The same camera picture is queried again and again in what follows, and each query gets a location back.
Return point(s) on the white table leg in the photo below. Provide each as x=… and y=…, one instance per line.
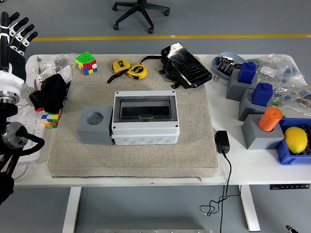
x=71, y=208
x=250, y=208

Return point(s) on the grey block with round hole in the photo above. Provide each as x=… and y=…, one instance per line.
x=94, y=133

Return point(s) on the blue plastic bin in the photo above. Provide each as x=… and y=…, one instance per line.
x=284, y=153

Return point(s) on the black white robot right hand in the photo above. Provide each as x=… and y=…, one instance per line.
x=290, y=229

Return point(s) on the white plastic junction box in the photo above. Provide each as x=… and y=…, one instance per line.
x=145, y=133

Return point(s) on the clear bag of mixed parts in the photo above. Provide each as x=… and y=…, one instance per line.
x=294, y=94

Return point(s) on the blue square battery block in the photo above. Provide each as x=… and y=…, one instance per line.
x=262, y=94
x=246, y=72

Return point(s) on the clear bag with white labels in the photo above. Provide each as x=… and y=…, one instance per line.
x=268, y=72

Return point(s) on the yellow lemon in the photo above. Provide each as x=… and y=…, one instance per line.
x=296, y=139

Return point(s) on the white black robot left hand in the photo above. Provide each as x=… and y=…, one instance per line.
x=12, y=68

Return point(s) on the smoky transparent box lid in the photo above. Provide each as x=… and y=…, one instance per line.
x=144, y=108

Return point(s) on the black desk control panel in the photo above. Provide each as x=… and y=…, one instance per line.
x=289, y=187

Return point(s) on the orange cylinder battery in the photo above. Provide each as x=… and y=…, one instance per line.
x=269, y=119

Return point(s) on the grey-brown fabric mat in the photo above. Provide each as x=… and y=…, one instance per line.
x=145, y=160

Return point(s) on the grey holder block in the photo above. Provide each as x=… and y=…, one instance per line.
x=236, y=91
x=247, y=109
x=260, y=140

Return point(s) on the large clear bag blue parts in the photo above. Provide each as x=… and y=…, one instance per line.
x=289, y=68

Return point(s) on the black office chair base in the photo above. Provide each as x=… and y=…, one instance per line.
x=138, y=11

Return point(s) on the clear bag of metal nuts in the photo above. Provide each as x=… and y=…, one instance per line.
x=60, y=62

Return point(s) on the glossy black rectangular pouch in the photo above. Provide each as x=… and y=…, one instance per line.
x=187, y=65

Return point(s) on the light blue bowl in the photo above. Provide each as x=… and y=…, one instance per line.
x=218, y=70

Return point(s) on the clear bag of blue parts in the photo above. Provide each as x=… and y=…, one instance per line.
x=255, y=63

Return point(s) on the black cloth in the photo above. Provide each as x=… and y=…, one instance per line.
x=51, y=92

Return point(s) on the clear bag with label cards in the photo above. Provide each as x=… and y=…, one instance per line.
x=46, y=72

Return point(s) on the black power adapter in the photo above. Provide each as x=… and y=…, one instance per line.
x=222, y=142

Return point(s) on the thin metal screwdriver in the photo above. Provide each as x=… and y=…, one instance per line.
x=38, y=64

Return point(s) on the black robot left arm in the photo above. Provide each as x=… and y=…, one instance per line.
x=7, y=110

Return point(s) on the small colourful puzzle cube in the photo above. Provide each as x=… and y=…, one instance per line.
x=51, y=119

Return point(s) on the white power strip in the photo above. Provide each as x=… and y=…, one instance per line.
x=34, y=121

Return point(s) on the dark printed small packets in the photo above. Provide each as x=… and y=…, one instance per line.
x=226, y=64

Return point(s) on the large colourful puzzle cube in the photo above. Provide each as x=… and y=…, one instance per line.
x=86, y=63

